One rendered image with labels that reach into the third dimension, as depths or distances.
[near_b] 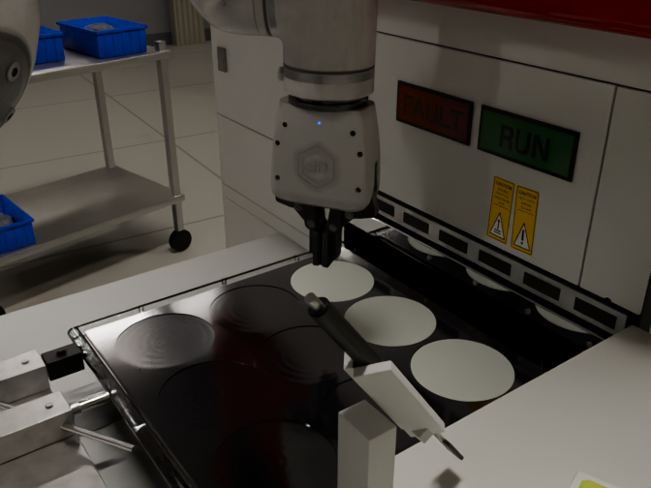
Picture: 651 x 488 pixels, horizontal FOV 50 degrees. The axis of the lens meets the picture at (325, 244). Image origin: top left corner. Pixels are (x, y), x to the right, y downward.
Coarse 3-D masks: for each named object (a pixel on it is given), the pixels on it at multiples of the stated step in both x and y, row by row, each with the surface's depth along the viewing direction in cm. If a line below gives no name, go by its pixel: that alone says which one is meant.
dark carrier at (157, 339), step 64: (128, 320) 76; (192, 320) 76; (256, 320) 76; (448, 320) 76; (128, 384) 66; (192, 384) 66; (256, 384) 66; (320, 384) 66; (512, 384) 66; (192, 448) 58; (256, 448) 58; (320, 448) 58
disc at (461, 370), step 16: (416, 352) 71; (432, 352) 71; (448, 352) 71; (464, 352) 71; (480, 352) 71; (496, 352) 71; (416, 368) 68; (432, 368) 68; (448, 368) 68; (464, 368) 68; (480, 368) 68; (496, 368) 68; (512, 368) 68; (432, 384) 66; (448, 384) 66; (464, 384) 66; (480, 384) 66; (496, 384) 66; (464, 400) 64; (480, 400) 64
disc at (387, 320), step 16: (368, 304) 79; (384, 304) 79; (400, 304) 79; (416, 304) 79; (352, 320) 76; (368, 320) 76; (384, 320) 76; (400, 320) 76; (416, 320) 76; (432, 320) 76; (368, 336) 73; (384, 336) 73; (400, 336) 73; (416, 336) 73
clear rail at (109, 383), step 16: (80, 336) 73; (96, 352) 70; (96, 368) 68; (112, 384) 65; (112, 400) 64; (128, 400) 64; (128, 416) 62; (144, 432) 60; (144, 448) 59; (160, 448) 58; (160, 464) 57; (176, 464) 57; (176, 480) 55
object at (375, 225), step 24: (384, 216) 90; (384, 240) 89; (408, 240) 85; (384, 264) 93; (432, 264) 83; (456, 264) 79; (480, 288) 77; (504, 288) 74; (456, 312) 83; (528, 312) 72; (552, 312) 70; (504, 336) 78; (576, 336) 68; (600, 336) 66
